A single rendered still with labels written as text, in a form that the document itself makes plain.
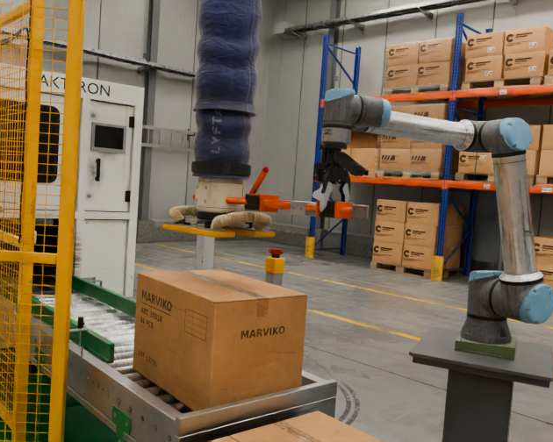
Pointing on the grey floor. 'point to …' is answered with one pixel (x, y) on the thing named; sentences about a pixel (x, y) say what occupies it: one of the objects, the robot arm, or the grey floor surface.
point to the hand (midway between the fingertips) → (334, 210)
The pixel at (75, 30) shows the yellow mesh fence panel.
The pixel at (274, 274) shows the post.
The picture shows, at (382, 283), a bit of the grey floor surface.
